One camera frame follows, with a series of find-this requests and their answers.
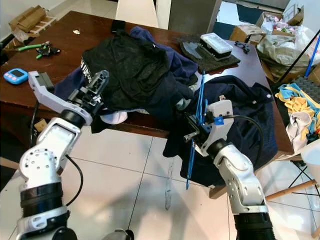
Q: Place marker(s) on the light blue digital timer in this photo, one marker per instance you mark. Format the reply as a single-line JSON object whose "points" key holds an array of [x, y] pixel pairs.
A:
{"points": [[16, 75]]}

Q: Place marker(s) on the dark brown wooden table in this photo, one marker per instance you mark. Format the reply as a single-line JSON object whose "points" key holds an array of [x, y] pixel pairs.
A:
{"points": [[70, 50]]}

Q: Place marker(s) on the black phone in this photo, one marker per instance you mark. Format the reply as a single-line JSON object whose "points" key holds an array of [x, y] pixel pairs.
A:
{"points": [[118, 26]]}

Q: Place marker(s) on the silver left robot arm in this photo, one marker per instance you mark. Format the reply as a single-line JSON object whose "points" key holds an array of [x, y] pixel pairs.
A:
{"points": [[42, 170]]}

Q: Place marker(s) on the beige plastic bag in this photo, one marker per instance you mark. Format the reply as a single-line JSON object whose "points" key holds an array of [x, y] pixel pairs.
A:
{"points": [[277, 52]]}

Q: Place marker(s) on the dark blue garment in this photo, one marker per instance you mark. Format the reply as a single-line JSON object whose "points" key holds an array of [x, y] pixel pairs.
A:
{"points": [[67, 85]]}

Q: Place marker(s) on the blue rod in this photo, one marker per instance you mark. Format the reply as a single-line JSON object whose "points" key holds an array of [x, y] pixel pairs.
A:
{"points": [[314, 50]]}

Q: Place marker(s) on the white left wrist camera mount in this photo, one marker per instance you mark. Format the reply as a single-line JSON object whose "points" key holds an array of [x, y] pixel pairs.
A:
{"points": [[52, 95]]}

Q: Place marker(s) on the small black clip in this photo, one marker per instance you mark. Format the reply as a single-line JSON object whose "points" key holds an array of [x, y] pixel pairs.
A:
{"points": [[242, 47]]}

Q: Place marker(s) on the open cardboard box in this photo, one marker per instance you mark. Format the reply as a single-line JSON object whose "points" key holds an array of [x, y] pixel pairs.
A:
{"points": [[242, 32]]}

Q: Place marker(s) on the black flat tray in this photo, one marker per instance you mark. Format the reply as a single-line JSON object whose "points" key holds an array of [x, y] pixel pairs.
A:
{"points": [[190, 50]]}

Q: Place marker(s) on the flat brown cardboard box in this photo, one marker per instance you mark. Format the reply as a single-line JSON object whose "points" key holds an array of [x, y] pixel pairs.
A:
{"points": [[30, 20]]}

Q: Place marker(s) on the white lidded black case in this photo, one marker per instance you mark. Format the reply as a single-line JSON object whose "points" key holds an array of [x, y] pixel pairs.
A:
{"points": [[216, 45]]}

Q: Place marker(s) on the black jersey white bands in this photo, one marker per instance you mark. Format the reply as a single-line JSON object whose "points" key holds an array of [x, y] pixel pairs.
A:
{"points": [[130, 70]]}

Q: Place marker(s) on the yellow blue cloth pile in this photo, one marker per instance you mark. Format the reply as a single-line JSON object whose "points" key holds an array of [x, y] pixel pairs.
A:
{"points": [[297, 107]]}

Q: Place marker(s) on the white chair wooden legs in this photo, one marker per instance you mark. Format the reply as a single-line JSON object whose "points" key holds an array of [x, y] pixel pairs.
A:
{"points": [[307, 165]]}

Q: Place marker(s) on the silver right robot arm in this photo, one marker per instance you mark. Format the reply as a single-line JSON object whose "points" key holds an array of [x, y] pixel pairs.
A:
{"points": [[240, 180]]}

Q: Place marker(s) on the navy blue shirt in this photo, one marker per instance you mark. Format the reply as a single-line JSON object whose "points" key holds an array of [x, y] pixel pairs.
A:
{"points": [[250, 130]]}

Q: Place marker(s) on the blue plastic hanger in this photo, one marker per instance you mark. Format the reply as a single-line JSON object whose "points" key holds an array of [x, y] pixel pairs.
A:
{"points": [[201, 90]]}

